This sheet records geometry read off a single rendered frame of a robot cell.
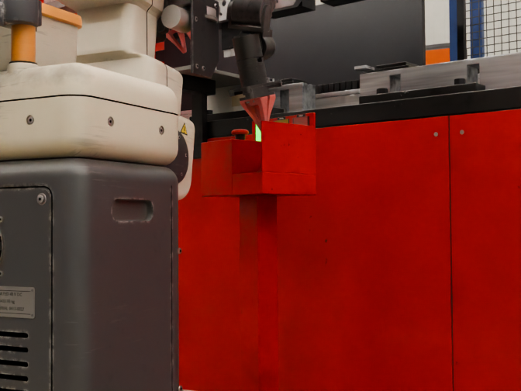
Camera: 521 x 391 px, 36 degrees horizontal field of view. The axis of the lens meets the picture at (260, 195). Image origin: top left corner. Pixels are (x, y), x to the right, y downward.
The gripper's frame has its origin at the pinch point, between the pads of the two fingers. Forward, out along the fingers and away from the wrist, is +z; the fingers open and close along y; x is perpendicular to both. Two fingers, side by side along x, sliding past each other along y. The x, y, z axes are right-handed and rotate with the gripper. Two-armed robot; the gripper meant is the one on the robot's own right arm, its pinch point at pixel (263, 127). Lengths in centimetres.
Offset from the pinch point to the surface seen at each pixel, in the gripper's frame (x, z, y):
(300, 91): 22.8, -5.7, 38.0
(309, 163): -4.5, 9.5, 7.2
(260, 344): 3.2, 45.0, -10.3
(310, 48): 63, -19, 90
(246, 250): 6.3, 25.5, -5.9
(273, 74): 79, -13, 87
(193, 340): 50, 54, 7
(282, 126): -4.6, 0.5, 1.1
